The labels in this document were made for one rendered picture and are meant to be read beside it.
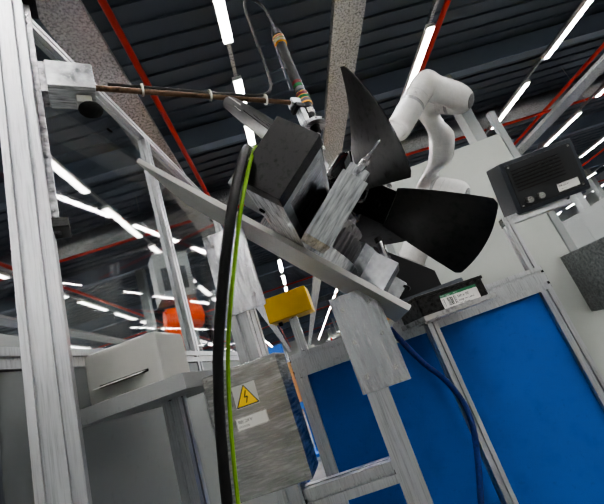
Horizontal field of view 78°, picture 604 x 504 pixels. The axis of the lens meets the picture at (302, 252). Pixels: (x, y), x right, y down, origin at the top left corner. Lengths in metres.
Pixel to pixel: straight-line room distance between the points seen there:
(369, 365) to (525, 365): 0.74
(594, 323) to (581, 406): 1.71
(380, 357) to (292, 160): 0.44
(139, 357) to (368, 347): 0.47
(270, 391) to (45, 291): 0.42
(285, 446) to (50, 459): 0.35
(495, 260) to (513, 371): 1.67
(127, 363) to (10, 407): 0.19
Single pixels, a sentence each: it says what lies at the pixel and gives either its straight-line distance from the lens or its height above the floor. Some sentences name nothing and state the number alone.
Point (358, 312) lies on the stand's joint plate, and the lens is 0.79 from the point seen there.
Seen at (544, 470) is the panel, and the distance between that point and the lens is 1.46.
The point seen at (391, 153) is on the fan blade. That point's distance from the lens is 0.67.
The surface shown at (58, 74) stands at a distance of 1.02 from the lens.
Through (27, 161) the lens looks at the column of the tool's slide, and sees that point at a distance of 0.87.
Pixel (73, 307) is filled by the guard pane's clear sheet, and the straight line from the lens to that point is 1.05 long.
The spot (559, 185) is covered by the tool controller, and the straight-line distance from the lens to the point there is 1.57.
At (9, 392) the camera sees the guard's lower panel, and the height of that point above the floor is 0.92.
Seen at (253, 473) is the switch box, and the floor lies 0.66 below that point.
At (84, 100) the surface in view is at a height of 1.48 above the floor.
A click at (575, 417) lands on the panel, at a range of 1.48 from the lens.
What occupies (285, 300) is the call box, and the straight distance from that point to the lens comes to 1.32.
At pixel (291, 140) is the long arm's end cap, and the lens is 0.56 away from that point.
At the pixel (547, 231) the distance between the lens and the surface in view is 3.19.
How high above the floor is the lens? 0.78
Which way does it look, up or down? 18 degrees up
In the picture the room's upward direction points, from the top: 20 degrees counter-clockwise
